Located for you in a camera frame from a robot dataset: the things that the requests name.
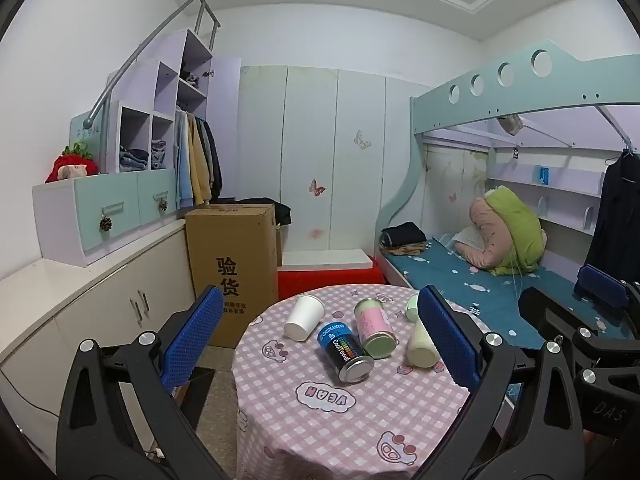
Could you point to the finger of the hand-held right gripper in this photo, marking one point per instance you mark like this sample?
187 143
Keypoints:
542 310
600 282

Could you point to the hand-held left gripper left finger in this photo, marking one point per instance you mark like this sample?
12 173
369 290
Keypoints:
192 342

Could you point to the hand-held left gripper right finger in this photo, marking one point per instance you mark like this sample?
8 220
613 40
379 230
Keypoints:
447 342

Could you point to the light green cup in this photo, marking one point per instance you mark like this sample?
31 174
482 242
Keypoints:
412 307

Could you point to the white paper cup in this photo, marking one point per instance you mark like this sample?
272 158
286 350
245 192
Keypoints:
304 317

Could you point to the blue printed mattress sheet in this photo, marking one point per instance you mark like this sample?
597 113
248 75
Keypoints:
475 285

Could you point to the pink and green can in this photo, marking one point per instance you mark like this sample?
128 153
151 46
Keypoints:
375 327

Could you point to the dark hanging coat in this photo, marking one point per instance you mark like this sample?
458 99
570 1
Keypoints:
617 210

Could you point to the tall cardboard box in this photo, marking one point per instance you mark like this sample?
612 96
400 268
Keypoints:
230 270

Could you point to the green duvet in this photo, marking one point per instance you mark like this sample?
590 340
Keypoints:
517 230

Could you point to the pink blanket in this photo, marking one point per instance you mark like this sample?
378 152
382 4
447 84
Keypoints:
487 230

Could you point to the folded tan clothes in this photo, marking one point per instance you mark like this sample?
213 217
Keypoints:
405 250

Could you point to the black printed can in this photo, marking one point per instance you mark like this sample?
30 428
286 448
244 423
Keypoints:
345 352

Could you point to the white pillow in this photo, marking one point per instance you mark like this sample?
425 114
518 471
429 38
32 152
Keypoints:
467 237

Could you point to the folded dark clothes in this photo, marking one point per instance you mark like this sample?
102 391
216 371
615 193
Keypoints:
404 234

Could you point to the low white cabinet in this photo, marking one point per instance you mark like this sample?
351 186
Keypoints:
75 300

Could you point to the red storage box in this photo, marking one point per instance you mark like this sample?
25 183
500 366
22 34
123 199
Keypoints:
325 282

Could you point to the pine cone ornament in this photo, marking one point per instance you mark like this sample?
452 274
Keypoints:
163 206
106 224

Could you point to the pink checked tablecloth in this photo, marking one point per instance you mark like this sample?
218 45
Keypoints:
300 435

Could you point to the white board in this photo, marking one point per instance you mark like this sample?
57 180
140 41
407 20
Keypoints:
325 258

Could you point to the black bag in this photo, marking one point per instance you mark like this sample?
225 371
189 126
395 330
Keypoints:
281 211

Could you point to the teal drawer cabinet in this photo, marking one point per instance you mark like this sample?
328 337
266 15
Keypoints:
90 215

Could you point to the yellow hanging garment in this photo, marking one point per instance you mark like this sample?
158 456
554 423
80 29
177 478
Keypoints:
201 165

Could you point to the light blue hanging shirt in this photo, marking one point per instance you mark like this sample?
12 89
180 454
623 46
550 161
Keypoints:
183 165

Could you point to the grey hanging pouch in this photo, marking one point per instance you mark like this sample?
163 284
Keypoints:
510 124

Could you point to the dark hanging jacket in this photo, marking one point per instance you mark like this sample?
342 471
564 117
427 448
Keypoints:
215 160

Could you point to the folded jeans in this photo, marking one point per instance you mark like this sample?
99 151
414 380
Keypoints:
134 158
158 155

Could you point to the strawberry plush toy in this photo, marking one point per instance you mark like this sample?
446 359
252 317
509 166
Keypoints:
70 165

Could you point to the white wardrobe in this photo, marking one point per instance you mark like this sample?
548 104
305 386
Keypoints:
310 150

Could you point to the purple stair shelf unit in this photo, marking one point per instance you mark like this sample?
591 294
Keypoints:
165 90

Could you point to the dark clothing on shelf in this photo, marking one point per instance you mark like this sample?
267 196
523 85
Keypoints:
191 76

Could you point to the grey metal handrail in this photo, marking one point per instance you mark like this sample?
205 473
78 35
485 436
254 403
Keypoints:
127 67

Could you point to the purple wall shelf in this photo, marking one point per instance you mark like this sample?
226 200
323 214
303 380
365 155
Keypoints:
555 185

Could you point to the butterfly wall sticker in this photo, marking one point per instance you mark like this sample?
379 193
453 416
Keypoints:
316 187
362 140

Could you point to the teal bunk bed frame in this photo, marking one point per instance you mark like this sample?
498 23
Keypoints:
430 115

